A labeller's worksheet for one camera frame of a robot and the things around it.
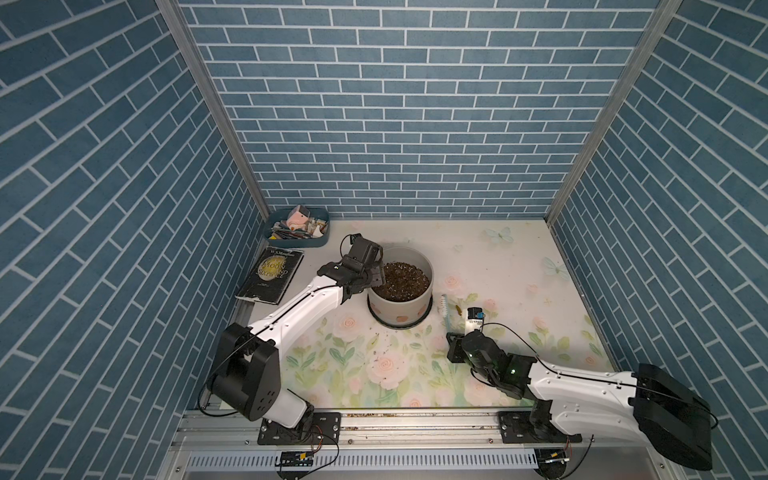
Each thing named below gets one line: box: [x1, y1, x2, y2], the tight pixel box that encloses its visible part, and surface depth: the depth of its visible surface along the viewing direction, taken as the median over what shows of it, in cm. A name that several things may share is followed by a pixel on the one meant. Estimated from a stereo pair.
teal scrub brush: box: [439, 294, 451, 334], surface depth 88 cm
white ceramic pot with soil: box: [368, 245, 434, 325], surface depth 91 cm
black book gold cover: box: [235, 246, 304, 305], surface depth 104 cm
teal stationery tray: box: [263, 208, 330, 249], surface depth 114 cm
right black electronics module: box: [534, 448, 570, 479], surface depth 72 cm
